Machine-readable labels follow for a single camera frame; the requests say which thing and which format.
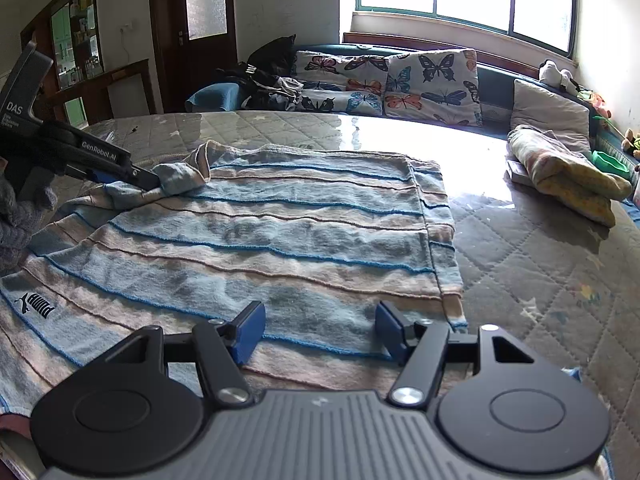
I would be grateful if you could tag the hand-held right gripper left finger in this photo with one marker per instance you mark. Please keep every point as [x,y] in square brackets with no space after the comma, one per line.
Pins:
[249,332]

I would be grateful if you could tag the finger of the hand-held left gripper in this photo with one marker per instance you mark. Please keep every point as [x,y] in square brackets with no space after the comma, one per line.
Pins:
[109,177]

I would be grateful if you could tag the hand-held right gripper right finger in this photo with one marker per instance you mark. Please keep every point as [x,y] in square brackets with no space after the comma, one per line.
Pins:
[391,330]

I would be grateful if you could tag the blue beige striped shirt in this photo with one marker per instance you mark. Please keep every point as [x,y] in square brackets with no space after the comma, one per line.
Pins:
[280,240]

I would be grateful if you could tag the brown glass display cabinet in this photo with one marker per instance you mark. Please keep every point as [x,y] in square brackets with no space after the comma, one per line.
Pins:
[95,90]

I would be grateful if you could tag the blue sofa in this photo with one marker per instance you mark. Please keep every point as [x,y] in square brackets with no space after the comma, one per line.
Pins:
[210,97]

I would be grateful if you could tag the brown wooden door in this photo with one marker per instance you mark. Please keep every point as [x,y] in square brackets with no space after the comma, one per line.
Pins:
[170,60]

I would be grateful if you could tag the black white clothing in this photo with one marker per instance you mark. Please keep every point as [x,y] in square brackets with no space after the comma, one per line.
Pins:
[265,91]

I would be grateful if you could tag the book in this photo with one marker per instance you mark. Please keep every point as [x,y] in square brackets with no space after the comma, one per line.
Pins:
[515,173]

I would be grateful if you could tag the black bag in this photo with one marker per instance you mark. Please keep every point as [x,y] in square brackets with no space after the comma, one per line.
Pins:
[272,55]

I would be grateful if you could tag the folded yellow floral blanket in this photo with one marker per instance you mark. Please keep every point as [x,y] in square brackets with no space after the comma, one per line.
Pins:
[565,175]

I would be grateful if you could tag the long butterfly print pillow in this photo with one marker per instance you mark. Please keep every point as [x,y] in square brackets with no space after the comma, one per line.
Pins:
[340,66]
[336,101]

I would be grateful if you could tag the square butterfly print pillow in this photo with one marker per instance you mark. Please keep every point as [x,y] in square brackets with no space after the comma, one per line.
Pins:
[432,87]

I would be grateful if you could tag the grey cushion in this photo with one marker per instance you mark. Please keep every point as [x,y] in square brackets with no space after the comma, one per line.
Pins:
[550,110]

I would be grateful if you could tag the green bowl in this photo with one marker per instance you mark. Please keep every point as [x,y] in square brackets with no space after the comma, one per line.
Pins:
[611,161]

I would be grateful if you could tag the brown plush toy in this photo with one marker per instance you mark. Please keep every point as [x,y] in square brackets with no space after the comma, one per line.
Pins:
[631,142]

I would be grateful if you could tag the white plush toy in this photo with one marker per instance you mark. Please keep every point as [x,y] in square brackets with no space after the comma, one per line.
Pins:
[555,72]

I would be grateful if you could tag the pink green toy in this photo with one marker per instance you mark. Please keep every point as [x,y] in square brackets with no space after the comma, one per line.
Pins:
[597,104]

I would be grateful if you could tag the wall socket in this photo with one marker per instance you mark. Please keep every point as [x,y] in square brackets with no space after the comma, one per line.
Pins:
[131,25]

